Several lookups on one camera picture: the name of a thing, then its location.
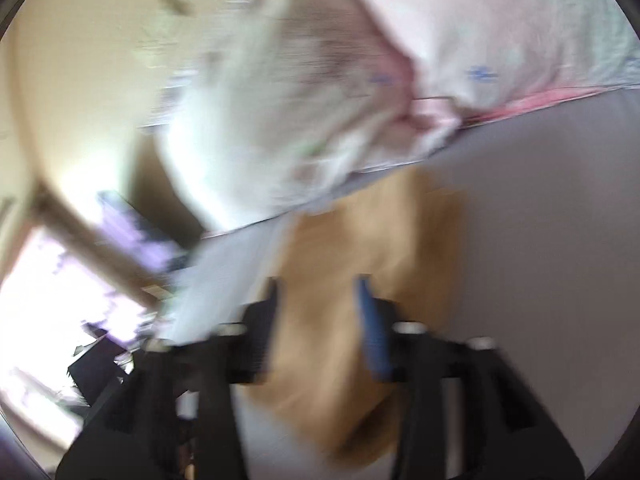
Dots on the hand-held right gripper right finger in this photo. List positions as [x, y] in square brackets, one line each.
[372, 330]

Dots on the pink patterned quilt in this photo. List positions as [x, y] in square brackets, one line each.
[500, 35]

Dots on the dark furniture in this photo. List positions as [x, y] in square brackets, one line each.
[97, 365]

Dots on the tan garment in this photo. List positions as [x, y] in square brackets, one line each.
[325, 320]

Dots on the window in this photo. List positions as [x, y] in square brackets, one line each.
[55, 320]

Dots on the white patterned blanket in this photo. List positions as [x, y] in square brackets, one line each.
[260, 125]

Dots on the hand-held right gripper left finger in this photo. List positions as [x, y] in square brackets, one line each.
[261, 330]

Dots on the lavender bed sheet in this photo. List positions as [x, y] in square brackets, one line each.
[525, 240]

